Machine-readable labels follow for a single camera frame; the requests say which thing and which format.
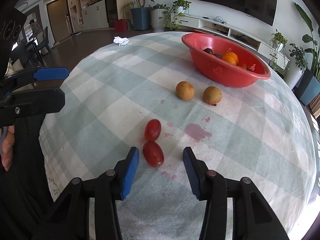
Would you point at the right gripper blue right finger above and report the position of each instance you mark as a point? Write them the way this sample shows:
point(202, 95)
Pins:
point(194, 172)

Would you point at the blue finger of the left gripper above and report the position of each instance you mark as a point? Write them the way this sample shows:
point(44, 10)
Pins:
point(47, 74)
point(30, 103)

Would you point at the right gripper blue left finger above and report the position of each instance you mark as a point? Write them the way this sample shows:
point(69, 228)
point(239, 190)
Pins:
point(128, 170)

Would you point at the red grape tomato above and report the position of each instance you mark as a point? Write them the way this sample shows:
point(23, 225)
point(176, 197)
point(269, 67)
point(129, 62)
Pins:
point(153, 154)
point(152, 130)

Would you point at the orange tangerine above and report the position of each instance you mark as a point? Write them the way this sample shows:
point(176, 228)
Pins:
point(233, 55)
point(230, 60)

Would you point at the large red tomato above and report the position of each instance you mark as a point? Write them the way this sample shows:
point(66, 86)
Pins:
point(243, 66)

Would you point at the person's left hand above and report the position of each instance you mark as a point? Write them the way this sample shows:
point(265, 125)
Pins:
point(7, 148)

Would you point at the brown longan fruit right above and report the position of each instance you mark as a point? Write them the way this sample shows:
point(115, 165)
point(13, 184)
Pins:
point(212, 95)

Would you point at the brown longan fruit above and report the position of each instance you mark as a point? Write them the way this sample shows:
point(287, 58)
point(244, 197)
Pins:
point(212, 95)
point(185, 91)

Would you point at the brown longan fruit left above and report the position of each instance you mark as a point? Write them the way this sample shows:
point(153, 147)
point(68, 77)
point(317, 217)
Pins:
point(185, 91)

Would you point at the crumpled white tissue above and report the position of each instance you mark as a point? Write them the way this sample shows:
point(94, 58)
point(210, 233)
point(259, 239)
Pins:
point(120, 41)

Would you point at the checkered green white tablecloth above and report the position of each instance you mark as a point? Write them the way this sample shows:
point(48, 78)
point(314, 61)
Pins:
point(260, 132)

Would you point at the small red bin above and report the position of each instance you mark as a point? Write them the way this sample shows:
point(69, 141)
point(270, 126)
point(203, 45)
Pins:
point(120, 25)

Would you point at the red plastic colander bowl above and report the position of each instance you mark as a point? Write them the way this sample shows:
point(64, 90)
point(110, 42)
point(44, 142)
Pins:
point(224, 61)

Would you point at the orange tangerine in bowl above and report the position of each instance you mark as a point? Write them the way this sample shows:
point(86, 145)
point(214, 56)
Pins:
point(233, 55)

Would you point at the dark plum in bowl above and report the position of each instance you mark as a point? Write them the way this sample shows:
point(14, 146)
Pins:
point(208, 50)

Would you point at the tall plant blue pot left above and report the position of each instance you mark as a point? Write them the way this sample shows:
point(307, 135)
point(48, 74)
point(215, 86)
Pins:
point(141, 15)

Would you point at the tall plant blue pot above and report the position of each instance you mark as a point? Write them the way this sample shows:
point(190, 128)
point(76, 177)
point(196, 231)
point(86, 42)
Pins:
point(308, 88)
point(141, 15)

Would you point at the plant in white ribbed pot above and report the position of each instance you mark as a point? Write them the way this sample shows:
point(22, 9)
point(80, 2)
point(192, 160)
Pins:
point(158, 13)

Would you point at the white tv console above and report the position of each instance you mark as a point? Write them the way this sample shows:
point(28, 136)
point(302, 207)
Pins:
point(228, 31)

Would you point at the pothos plant on console left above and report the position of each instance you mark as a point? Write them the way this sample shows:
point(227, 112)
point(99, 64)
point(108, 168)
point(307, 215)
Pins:
point(172, 16)

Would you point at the tall plant blue pot right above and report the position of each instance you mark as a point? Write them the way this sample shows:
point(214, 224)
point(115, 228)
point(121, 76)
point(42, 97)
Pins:
point(308, 88)

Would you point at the trailing pothos on console right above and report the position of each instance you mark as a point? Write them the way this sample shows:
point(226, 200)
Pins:
point(279, 61)

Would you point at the plant in white pot right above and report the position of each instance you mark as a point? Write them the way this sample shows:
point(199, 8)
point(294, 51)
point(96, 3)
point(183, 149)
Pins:
point(298, 65)

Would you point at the wooden cabinet wall unit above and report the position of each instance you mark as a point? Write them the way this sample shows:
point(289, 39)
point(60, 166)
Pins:
point(95, 14)

